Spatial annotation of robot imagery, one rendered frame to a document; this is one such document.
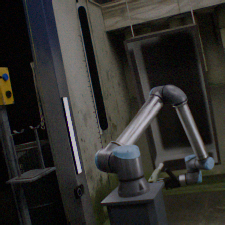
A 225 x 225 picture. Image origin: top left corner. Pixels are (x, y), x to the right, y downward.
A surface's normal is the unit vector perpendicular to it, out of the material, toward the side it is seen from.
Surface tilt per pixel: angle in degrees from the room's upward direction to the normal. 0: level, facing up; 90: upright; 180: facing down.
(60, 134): 90
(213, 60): 90
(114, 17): 90
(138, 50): 102
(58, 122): 90
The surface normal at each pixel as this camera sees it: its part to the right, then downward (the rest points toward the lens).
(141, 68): -0.24, 0.30
